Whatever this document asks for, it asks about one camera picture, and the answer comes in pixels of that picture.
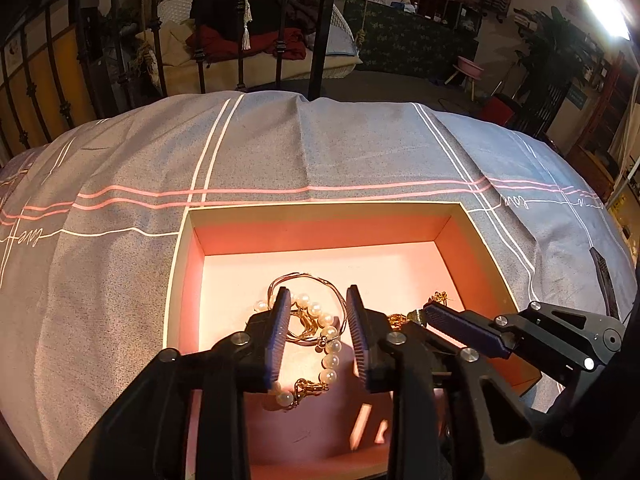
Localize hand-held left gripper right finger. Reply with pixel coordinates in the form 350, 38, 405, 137
345, 284, 533, 480

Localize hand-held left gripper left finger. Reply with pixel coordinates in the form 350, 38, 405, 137
57, 286, 292, 480

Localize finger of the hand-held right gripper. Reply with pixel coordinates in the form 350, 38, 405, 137
589, 247, 621, 320
422, 301, 626, 386

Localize white pearl bracelet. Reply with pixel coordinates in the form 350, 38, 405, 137
254, 292, 343, 411

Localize gold chain necklace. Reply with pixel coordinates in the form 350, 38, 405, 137
387, 289, 453, 328

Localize thin gold bangle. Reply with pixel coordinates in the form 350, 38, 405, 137
267, 272, 351, 346

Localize grey box with pink inside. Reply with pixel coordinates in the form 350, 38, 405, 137
162, 201, 543, 480

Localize red bin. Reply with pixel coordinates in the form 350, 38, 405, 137
482, 95, 516, 126

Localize dark potted plant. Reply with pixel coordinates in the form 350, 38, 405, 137
515, 7, 601, 136

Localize pink stool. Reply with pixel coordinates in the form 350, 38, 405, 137
445, 56, 486, 101

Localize white floor lamp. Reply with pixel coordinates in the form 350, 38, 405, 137
582, 0, 640, 206

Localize green patterned counter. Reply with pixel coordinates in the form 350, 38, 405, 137
340, 0, 481, 81

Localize red cloth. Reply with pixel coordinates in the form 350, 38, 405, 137
186, 25, 308, 63

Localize yellow wooden panel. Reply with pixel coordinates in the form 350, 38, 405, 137
0, 30, 96, 156

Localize black clothes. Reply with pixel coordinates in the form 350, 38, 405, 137
190, 0, 331, 41

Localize small wall rack with bottles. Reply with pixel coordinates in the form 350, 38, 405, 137
477, 0, 513, 23

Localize rope with white tassel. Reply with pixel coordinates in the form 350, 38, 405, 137
240, 0, 253, 51

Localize black metal bed frame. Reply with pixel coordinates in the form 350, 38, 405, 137
0, 0, 346, 161

